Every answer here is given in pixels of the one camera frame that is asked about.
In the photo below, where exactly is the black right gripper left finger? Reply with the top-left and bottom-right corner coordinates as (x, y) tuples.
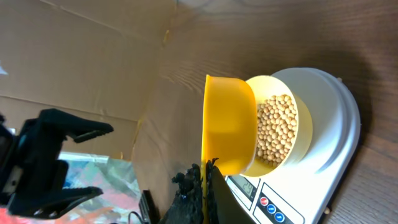
(159, 164), (204, 224)

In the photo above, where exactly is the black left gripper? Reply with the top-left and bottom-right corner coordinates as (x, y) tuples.
(1, 109), (114, 219)

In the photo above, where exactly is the white digital kitchen scale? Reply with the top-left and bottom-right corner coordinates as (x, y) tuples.
(225, 68), (361, 223)

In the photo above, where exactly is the colourful bag in background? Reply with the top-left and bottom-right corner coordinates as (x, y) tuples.
(1, 152), (141, 224)

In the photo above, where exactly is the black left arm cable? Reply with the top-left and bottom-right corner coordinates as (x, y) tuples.
(127, 189), (161, 224)

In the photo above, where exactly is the yellow plastic bowl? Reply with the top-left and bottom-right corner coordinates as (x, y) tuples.
(243, 75), (313, 177)

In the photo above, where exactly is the yellow plastic measuring scoop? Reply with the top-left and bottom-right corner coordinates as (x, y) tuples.
(201, 75), (257, 223)

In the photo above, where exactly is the soybeans pile in bowl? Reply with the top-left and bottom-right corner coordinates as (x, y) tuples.
(256, 95), (298, 167)

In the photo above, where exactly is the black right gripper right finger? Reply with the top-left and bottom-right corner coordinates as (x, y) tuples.
(205, 158), (254, 224)

